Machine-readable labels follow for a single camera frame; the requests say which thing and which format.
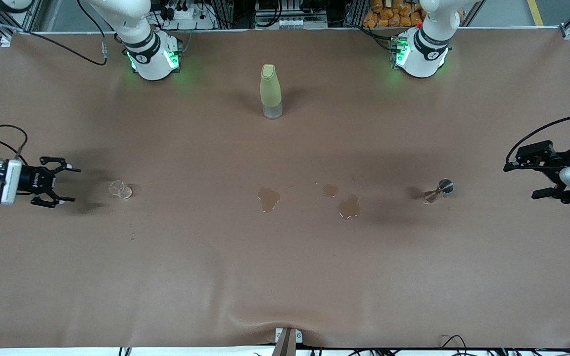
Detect clear glass measuring cup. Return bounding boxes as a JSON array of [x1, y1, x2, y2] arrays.
[[108, 180, 133, 200]]

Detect steel double jigger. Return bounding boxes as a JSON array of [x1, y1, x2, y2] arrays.
[[423, 178, 455, 204]]

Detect green sleeved shaker bottle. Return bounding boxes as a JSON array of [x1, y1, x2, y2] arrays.
[[260, 63, 284, 120]]

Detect white power strip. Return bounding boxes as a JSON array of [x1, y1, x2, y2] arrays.
[[159, 0, 216, 30]]

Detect orange snack packages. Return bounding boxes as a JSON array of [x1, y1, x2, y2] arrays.
[[363, 0, 464, 28]]

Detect brown table mat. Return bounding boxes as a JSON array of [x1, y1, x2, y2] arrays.
[[0, 27, 570, 349]]

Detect white connector strip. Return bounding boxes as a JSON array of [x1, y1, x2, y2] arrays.
[[260, 16, 329, 29]]

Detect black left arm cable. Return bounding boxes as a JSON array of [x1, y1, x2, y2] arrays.
[[507, 109, 570, 166]]

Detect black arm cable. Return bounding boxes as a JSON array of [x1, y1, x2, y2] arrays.
[[507, 109, 570, 166], [0, 0, 108, 166]]

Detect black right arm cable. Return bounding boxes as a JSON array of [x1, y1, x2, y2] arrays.
[[0, 0, 108, 166]]

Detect black cable loop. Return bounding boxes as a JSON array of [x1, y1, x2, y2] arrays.
[[438, 335, 469, 354]]

